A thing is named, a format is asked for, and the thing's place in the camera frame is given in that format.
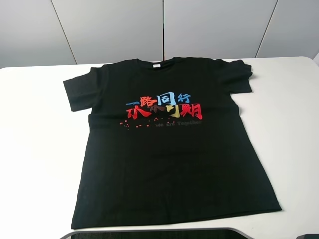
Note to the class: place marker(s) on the black printed t-shirt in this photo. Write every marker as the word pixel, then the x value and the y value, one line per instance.
pixel 166 144

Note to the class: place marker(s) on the dark corner robot part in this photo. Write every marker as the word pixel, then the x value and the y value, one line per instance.
pixel 308 236

